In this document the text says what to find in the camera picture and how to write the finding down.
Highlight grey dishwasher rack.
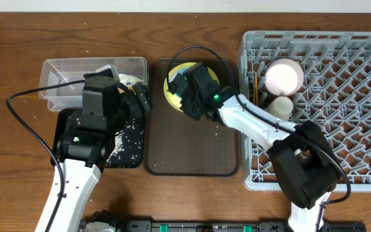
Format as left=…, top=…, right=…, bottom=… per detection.
left=238, top=31, right=371, bottom=193

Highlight yellow plate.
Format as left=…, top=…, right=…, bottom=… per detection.
left=164, top=68, right=220, bottom=111

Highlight rice food waste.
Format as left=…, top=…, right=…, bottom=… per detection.
left=106, top=118, right=145, bottom=168

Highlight white paper cup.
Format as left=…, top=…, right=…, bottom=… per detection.
left=265, top=96, right=294, bottom=121

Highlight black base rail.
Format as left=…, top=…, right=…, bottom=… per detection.
left=77, top=211, right=366, bottom=232

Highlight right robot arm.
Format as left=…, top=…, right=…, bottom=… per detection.
left=180, top=86, right=343, bottom=231

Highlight blue bowl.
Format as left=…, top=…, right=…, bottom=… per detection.
left=169, top=63, right=194, bottom=98

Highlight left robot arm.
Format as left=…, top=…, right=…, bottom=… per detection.
left=36, top=75, right=151, bottom=231

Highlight white tissue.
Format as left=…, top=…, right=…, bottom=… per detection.
left=119, top=73, right=145, bottom=87

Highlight clear plastic bin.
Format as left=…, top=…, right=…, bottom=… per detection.
left=39, top=57, right=148, bottom=111

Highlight dark brown serving tray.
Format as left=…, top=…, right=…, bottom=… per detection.
left=143, top=57, right=240, bottom=177

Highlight black plastic tray bin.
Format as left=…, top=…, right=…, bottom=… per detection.
left=52, top=108, right=146, bottom=168

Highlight white bowl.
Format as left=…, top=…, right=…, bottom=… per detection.
left=265, top=59, right=304, bottom=96

